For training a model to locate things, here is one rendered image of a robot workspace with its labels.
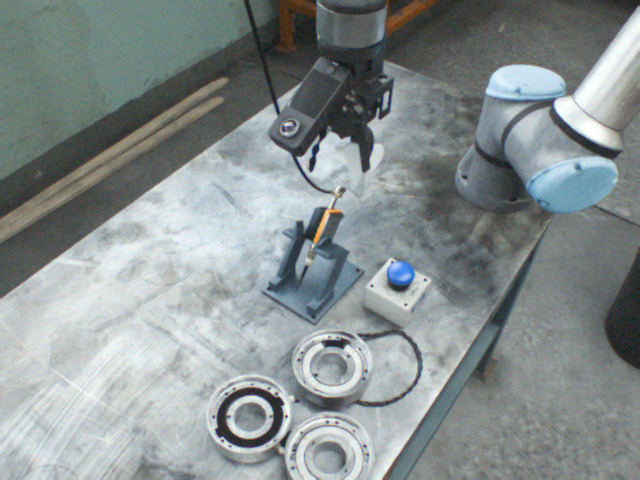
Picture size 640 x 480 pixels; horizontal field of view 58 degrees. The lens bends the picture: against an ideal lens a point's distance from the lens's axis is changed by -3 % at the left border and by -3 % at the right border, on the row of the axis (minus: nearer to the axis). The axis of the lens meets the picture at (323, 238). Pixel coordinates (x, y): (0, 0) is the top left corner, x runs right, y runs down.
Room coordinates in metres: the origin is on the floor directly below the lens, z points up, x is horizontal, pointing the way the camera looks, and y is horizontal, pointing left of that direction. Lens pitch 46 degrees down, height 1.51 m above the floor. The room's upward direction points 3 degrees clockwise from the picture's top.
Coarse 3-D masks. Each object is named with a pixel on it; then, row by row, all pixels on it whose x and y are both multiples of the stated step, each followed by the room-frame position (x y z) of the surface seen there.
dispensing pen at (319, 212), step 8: (336, 192) 0.61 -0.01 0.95; (344, 192) 0.63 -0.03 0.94; (336, 200) 0.61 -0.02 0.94; (320, 208) 0.60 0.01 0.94; (328, 208) 0.61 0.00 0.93; (312, 216) 0.59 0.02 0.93; (320, 216) 0.59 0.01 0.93; (312, 224) 0.58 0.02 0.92; (312, 232) 0.58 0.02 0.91; (312, 240) 0.57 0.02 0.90; (312, 248) 0.57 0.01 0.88; (312, 256) 0.57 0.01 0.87; (304, 272) 0.56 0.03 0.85
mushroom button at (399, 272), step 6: (390, 264) 0.56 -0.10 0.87; (396, 264) 0.56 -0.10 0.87; (402, 264) 0.56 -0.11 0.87; (408, 264) 0.56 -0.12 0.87; (390, 270) 0.55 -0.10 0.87; (396, 270) 0.55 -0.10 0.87; (402, 270) 0.55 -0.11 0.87; (408, 270) 0.55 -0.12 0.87; (414, 270) 0.55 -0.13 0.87; (390, 276) 0.54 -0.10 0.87; (396, 276) 0.54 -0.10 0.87; (402, 276) 0.54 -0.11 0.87; (408, 276) 0.54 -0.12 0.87; (414, 276) 0.54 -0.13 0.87; (396, 282) 0.53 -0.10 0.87; (402, 282) 0.53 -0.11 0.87; (408, 282) 0.53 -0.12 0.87
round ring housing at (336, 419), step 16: (320, 416) 0.34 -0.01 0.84; (336, 416) 0.34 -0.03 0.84; (304, 432) 0.32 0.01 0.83; (352, 432) 0.32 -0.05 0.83; (368, 432) 0.32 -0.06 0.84; (288, 448) 0.30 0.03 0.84; (320, 448) 0.31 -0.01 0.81; (336, 448) 0.31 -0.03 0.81; (368, 448) 0.30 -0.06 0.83; (288, 464) 0.28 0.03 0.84; (352, 464) 0.28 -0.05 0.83; (368, 464) 0.29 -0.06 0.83
